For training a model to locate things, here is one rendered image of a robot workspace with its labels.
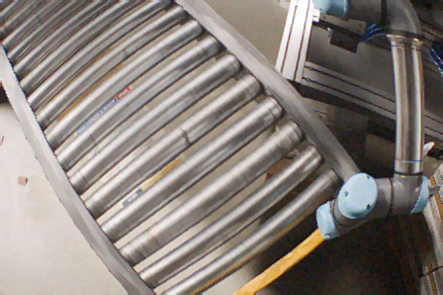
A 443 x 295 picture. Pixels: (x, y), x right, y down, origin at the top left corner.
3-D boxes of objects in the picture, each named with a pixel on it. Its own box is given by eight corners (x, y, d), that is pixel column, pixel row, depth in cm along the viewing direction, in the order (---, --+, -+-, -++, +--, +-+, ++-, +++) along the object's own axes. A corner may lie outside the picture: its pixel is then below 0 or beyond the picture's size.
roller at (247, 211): (320, 159, 133) (330, 161, 128) (145, 288, 123) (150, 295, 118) (310, 140, 131) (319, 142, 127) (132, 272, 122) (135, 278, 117)
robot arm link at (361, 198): (393, 168, 101) (380, 186, 112) (342, 170, 101) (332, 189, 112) (393, 210, 99) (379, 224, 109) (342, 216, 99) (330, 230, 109)
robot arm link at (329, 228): (329, 238, 109) (321, 245, 117) (376, 215, 110) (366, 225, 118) (318, 201, 111) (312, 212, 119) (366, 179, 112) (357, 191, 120)
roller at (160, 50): (209, 35, 141) (208, 25, 137) (52, 157, 132) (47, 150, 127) (196, 23, 143) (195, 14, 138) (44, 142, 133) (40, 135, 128)
